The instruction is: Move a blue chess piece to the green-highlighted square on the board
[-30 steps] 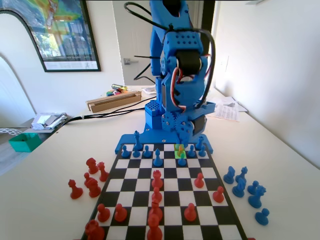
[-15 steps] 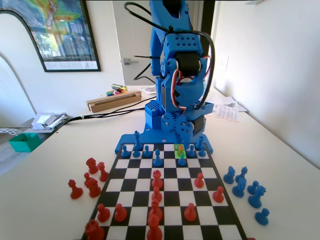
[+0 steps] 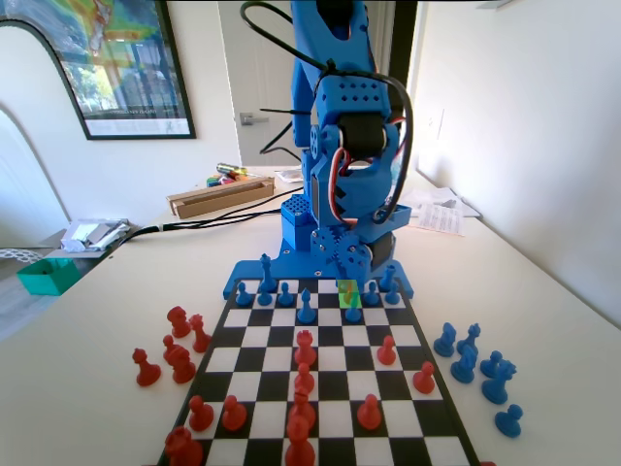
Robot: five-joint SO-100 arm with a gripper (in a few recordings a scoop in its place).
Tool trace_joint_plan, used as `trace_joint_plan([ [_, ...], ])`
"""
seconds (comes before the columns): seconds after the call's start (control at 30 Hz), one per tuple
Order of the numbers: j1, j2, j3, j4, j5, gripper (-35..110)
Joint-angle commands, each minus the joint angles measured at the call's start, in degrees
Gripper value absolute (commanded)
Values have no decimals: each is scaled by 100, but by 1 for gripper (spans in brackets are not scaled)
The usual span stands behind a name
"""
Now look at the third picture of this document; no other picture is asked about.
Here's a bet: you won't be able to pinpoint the blue chess pieces on board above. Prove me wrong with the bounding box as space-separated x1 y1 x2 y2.
221 258 417 300

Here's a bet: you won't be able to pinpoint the red chess rook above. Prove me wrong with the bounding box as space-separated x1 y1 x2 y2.
293 329 318 368
164 426 205 466

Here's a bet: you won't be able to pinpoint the blue chess knight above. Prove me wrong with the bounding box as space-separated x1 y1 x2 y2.
433 322 457 357
450 345 479 384

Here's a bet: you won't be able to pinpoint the red chess bishop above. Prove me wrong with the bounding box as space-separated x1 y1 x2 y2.
289 385 316 431

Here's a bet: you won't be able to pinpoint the red chess queen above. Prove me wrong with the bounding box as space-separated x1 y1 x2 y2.
188 314 212 353

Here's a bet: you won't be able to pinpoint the red chess king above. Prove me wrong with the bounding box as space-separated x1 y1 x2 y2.
284 416 316 466

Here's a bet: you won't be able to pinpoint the black and white chessboard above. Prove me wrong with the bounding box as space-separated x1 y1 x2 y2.
157 276 481 466

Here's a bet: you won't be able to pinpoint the white paper stack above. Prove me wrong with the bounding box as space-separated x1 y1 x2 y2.
401 186 482 218

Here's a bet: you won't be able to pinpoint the printed paper sheet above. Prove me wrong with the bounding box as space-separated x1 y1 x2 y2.
414 202 467 238

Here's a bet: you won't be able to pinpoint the long cardboard box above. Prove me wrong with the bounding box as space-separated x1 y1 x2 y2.
166 176 277 219

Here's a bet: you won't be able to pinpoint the silver white packaging pile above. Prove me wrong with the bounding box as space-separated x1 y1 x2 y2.
60 217 132 253

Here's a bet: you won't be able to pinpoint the black framed map poster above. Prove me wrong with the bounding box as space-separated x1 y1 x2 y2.
0 0 198 142

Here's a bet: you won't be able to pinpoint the green plastic box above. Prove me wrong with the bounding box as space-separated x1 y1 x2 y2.
16 256 82 296

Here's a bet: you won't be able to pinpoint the white dotted fabric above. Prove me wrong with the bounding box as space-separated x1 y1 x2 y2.
0 247 38 266

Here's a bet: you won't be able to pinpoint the white arched panel dark rim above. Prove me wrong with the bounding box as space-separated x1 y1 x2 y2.
0 17 91 253

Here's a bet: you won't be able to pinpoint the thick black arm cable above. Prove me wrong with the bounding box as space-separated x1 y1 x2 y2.
241 1 414 219

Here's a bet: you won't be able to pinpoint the thin black cable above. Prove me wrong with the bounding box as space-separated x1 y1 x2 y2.
259 123 305 164

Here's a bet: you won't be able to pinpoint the black cable bundle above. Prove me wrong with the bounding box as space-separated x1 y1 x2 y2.
99 191 300 256

